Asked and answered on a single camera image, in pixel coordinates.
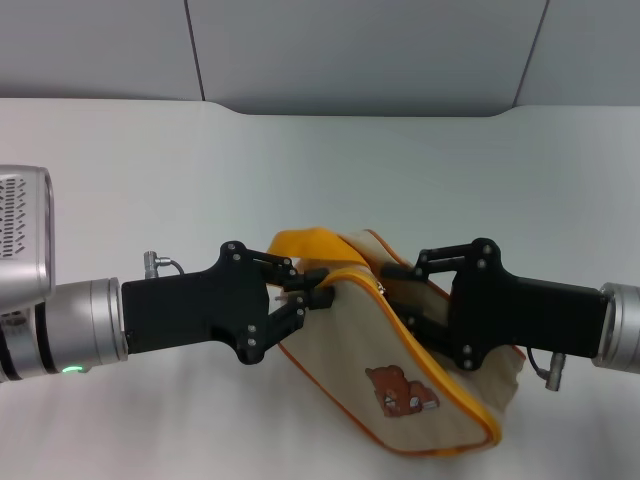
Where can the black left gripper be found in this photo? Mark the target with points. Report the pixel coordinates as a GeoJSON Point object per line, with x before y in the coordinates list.
{"type": "Point", "coordinates": [200, 310]}

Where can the grey vented wrist camera box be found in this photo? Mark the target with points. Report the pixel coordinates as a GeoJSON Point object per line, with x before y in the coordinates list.
{"type": "Point", "coordinates": [22, 235]}

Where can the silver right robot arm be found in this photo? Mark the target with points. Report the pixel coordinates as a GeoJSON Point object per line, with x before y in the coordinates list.
{"type": "Point", "coordinates": [622, 327]}

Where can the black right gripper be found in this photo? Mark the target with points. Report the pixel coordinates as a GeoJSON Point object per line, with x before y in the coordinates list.
{"type": "Point", "coordinates": [525, 315]}

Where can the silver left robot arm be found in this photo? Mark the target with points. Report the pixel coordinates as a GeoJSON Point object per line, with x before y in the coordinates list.
{"type": "Point", "coordinates": [75, 330]}

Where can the beige bag with yellow zipper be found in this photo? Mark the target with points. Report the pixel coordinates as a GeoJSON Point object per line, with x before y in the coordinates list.
{"type": "Point", "coordinates": [360, 340]}

